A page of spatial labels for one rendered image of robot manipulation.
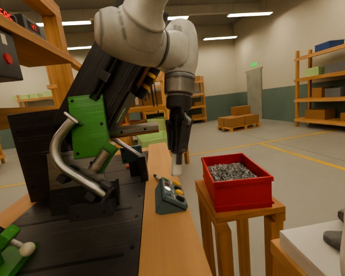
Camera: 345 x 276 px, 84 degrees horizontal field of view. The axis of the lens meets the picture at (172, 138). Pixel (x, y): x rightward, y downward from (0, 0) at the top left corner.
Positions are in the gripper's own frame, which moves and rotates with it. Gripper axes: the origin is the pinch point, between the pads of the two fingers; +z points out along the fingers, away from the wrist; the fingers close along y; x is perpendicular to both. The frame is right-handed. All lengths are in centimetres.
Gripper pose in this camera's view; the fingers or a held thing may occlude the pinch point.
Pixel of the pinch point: (176, 164)
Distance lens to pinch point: 58.2
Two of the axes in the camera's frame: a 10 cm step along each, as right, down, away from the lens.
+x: -8.8, -0.2, -4.7
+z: -0.3, 10.0, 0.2
